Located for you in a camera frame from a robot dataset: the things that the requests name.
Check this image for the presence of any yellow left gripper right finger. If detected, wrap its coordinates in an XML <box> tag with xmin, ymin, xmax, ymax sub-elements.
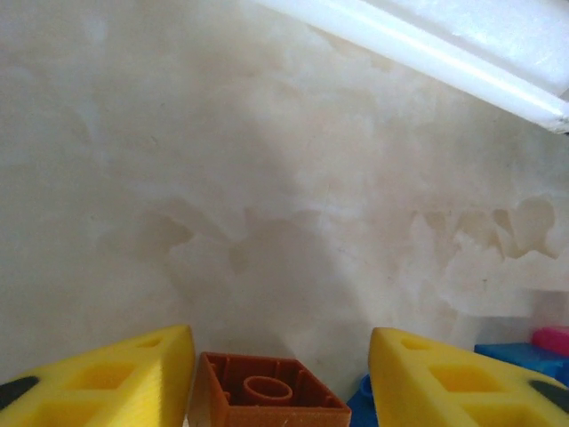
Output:
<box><xmin>368</xmin><ymin>326</ymin><xmax>569</xmax><ymax>427</ymax></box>

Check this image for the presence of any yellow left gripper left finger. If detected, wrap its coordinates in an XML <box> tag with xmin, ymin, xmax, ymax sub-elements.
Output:
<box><xmin>0</xmin><ymin>324</ymin><xmax>197</xmax><ymax>427</ymax></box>

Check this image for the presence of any long blue lego brick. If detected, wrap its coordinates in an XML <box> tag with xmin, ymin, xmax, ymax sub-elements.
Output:
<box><xmin>473</xmin><ymin>341</ymin><xmax>569</xmax><ymax>383</ymax></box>

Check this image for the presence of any orange lego brick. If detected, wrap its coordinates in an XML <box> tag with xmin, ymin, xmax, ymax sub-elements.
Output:
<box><xmin>188</xmin><ymin>350</ymin><xmax>353</xmax><ymax>427</ymax></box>

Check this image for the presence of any pink lego brick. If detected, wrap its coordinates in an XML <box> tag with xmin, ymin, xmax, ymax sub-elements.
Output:
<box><xmin>531</xmin><ymin>325</ymin><xmax>569</xmax><ymax>353</ymax></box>

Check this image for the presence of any white plastic bin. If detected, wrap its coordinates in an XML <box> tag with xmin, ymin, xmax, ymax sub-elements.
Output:
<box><xmin>246</xmin><ymin>0</ymin><xmax>569</xmax><ymax>134</ymax></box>

